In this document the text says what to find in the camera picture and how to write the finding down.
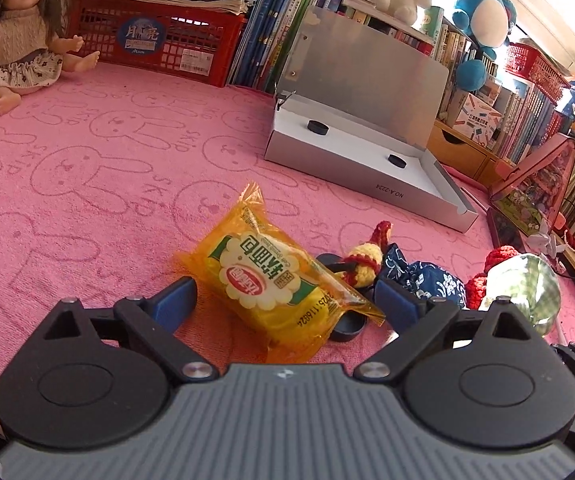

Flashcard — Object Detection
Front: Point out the white colourful printed box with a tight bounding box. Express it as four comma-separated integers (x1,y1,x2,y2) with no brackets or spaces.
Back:
455,91,503,142

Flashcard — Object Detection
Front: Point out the yellow snack packet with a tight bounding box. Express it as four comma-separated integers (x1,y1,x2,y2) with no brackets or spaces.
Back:
174,181,385,365

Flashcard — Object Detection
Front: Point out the big blue plush toy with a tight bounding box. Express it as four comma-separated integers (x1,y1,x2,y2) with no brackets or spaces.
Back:
452,0,517,61

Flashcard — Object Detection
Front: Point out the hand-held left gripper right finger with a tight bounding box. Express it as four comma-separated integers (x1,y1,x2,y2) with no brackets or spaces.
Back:
352,276,551,383

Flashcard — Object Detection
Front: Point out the blue floral pouch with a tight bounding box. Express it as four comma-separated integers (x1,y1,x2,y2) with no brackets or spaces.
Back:
381,243,467,311

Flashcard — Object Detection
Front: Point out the row of shelf books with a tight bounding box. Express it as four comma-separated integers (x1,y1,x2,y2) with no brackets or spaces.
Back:
487,50,575,201

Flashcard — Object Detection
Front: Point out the green checked cloth toy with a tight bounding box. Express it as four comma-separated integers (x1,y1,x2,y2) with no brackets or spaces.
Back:
482,254,561,337

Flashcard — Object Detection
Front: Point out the pink triangular case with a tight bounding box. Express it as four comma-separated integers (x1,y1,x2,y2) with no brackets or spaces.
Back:
490,132,575,236

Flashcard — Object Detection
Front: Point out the row of blue books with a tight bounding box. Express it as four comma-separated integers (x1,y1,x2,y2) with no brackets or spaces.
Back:
227,0,338,96

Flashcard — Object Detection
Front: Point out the silver cardboard box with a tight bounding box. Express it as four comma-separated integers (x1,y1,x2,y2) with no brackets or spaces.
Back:
263,6,479,233

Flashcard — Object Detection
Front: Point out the large red plastic basket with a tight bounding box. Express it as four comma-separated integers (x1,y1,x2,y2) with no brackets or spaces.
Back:
64,0,248,88

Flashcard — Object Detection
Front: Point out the row of small books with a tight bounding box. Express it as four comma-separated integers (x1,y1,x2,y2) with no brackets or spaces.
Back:
337,0,498,76

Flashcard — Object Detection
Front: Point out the white paper origami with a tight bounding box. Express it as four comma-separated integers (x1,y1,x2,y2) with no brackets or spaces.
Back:
525,230,568,261

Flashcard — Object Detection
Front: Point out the black smartphone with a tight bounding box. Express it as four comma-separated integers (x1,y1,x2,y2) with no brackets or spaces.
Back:
486,207,525,256

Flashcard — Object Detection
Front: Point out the pink rabbit-print blanket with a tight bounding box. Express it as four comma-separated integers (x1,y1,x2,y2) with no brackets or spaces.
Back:
0,62,575,441

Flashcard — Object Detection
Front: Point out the wooden drawer organizer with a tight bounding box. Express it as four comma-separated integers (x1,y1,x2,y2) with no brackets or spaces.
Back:
427,120,515,186

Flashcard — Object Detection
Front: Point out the white thin stick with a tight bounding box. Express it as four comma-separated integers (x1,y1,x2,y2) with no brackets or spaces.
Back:
460,187,491,211

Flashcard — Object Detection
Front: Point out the small red basket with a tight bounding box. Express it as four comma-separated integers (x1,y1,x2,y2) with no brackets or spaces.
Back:
505,42,571,92

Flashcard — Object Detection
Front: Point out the yellow red crochet toy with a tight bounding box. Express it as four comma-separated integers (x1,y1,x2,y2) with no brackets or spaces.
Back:
340,220,393,288

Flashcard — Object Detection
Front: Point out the long-haired doll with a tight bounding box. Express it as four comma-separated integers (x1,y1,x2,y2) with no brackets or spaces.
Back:
0,0,100,116

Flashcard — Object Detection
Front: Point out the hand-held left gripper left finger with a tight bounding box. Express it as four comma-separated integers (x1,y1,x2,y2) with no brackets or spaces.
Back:
37,276,220,385

